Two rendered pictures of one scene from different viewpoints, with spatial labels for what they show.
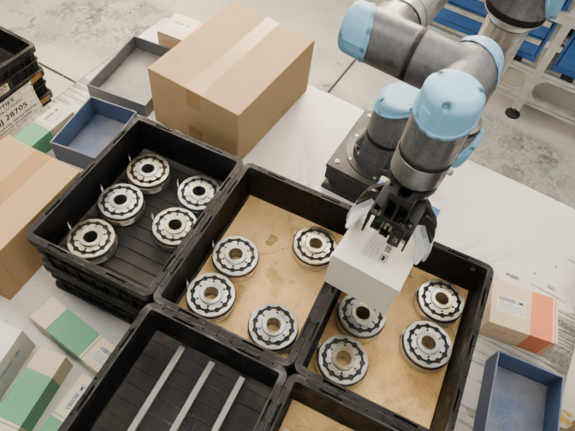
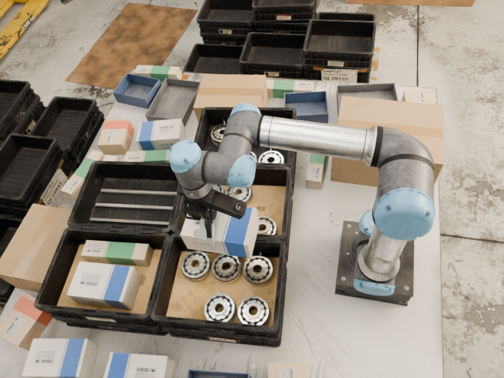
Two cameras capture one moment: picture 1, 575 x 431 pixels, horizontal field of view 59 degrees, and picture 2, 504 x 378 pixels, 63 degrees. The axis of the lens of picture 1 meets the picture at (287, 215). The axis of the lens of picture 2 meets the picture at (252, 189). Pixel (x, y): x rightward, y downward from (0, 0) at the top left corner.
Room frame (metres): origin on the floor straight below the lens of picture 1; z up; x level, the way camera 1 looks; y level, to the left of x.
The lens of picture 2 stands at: (0.61, -0.78, 2.18)
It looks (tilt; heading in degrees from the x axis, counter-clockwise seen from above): 56 degrees down; 90
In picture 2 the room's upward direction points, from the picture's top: 12 degrees counter-clockwise
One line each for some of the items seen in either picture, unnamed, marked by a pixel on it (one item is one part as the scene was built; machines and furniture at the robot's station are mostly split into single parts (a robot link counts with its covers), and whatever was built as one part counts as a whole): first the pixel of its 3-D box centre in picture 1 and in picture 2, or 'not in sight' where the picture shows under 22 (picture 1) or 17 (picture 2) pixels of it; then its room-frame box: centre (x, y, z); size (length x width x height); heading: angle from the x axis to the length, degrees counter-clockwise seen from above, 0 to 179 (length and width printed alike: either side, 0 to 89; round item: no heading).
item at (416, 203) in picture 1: (402, 201); (200, 199); (0.48, -0.16, 1.25); 0.09 x 0.08 x 0.12; 158
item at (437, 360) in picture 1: (427, 344); (219, 308); (0.43, -0.33, 0.86); 0.10 x 0.10 x 0.01
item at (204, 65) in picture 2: not in sight; (220, 72); (0.57, 1.52, 0.26); 0.40 x 0.30 x 0.23; 158
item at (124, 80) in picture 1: (139, 74); (367, 103); (1.23, 0.53, 0.73); 0.27 x 0.20 x 0.05; 167
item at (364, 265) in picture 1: (383, 243); (221, 229); (0.50, -0.17, 1.10); 0.20 x 0.12 x 0.09; 158
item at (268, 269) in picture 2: not in sight; (257, 269); (0.58, -0.22, 0.86); 0.10 x 0.10 x 0.01
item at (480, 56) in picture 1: (454, 73); (231, 163); (0.58, -0.19, 1.41); 0.11 x 0.11 x 0.08; 67
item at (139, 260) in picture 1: (145, 211); (246, 144); (0.63, 0.32, 0.87); 0.40 x 0.30 x 0.11; 163
